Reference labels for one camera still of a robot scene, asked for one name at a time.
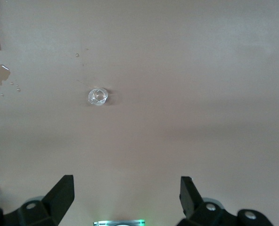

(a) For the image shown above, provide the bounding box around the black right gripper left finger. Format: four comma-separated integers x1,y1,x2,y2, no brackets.
0,175,74,226

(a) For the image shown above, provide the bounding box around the brown paper table cover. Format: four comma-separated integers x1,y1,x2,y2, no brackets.
0,0,279,226

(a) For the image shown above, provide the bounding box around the clear glass cup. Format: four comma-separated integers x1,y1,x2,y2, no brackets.
87,87,109,107

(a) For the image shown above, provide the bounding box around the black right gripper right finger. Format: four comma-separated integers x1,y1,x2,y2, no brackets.
178,176,274,226

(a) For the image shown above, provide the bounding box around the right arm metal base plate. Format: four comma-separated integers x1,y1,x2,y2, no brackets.
93,219,146,226

